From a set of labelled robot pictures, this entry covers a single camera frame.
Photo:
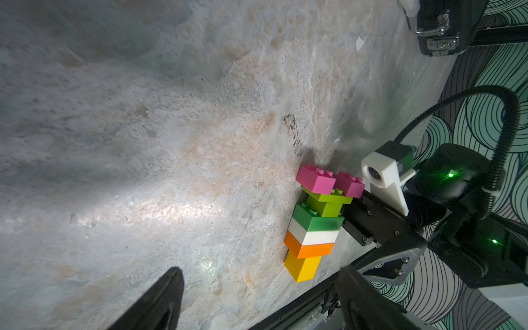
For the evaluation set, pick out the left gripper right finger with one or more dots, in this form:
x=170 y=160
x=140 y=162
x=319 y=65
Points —
x=362 y=305

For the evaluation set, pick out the white lego brick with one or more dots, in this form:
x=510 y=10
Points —
x=309 y=238

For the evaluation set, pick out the black case on table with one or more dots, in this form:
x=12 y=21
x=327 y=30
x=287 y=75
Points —
x=448 y=27

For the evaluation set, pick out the yellow lego brick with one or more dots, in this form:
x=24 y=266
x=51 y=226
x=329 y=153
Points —
x=302 y=269

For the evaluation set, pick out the pink lego brick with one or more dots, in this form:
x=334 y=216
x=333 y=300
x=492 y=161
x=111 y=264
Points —
x=316 y=179
x=350 y=185

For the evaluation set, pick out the orange long lego brick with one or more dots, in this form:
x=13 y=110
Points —
x=302 y=252

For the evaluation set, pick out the lime green small lego brick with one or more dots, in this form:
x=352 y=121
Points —
x=325 y=209

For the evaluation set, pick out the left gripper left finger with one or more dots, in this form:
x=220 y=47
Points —
x=158 y=308

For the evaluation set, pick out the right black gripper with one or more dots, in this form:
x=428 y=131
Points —
x=370 y=220

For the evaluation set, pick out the lime green long lego brick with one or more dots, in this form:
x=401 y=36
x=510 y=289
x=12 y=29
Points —
x=336 y=196

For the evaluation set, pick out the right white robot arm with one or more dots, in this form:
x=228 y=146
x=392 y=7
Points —
x=442 y=208

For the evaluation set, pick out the dark green long lego brick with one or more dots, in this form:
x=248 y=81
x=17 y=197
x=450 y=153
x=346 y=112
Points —
x=311 y=221

